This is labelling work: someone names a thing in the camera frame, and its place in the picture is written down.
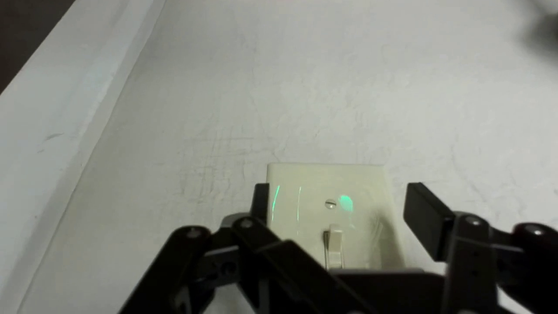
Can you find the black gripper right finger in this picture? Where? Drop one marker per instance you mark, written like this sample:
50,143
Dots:
482,259

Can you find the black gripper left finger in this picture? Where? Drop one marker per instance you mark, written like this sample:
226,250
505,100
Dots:
275,276

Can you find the cream light switch plate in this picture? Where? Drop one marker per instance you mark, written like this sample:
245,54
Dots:
341,215

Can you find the white door frame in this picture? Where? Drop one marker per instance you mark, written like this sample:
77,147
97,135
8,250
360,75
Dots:
51,119

